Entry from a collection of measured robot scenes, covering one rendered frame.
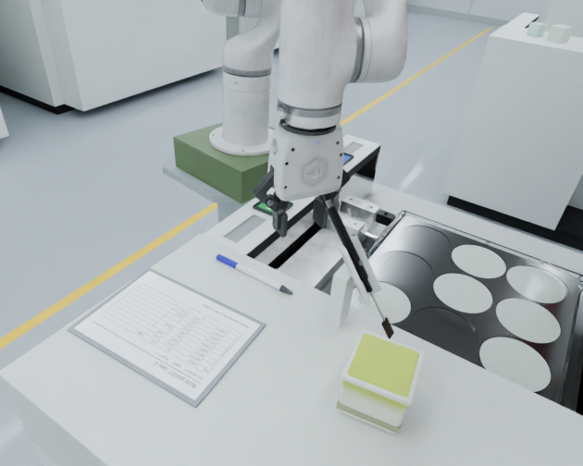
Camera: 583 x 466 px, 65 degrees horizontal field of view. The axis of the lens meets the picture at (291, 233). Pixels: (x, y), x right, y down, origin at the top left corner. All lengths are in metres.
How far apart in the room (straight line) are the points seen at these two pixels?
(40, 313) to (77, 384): 1.56
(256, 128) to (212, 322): 0.66
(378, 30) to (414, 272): 0.45
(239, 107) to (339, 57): 0.62
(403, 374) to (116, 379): 0.33
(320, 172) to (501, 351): 0.39
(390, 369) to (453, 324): 0.29
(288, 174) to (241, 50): 0.56
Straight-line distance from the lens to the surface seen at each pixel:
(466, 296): 0.86
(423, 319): 0.78
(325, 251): 0.90
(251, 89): 1.15
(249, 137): 1.19
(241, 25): 5.33
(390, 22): 0.60
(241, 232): 0.81
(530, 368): 0.79
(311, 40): 0.56
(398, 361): 0.53
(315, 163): 0.63
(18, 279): 2.37
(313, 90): 0.57
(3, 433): 1.84
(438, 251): 0.94
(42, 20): 3.81
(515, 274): 0.95
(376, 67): 0.59
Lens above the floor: 1.43
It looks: 36 degrees down
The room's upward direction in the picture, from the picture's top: 5 degrees clockwise
